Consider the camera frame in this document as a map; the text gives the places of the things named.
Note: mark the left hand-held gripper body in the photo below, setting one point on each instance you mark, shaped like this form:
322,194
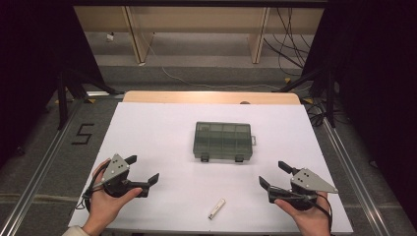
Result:
114,168

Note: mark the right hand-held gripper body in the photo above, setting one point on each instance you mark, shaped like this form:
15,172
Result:
309,182

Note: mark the grey transparent plastic storage box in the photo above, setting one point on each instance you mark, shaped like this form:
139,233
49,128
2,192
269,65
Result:
223,141

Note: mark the person's left hand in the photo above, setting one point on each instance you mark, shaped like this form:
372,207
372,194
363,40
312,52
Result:
105,206

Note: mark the person's right hand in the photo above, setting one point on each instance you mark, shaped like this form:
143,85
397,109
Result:
311,221

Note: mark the yellow tape piece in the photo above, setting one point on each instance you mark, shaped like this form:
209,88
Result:
308,100
287,79
91,101

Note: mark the short silver metal bar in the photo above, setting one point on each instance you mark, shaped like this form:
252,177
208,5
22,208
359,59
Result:
98,93

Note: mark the black metal stand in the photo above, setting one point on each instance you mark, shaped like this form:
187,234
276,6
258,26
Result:
62,101
330,98

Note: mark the black curtain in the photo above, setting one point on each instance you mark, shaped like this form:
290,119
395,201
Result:
32,65
377,82

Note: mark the white plug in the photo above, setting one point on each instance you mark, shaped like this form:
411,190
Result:
110,36

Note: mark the light wooden desk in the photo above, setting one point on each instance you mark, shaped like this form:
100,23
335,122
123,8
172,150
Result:
196,19

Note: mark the silver floor rail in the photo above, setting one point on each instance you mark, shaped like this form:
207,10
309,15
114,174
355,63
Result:
357,183
36,183

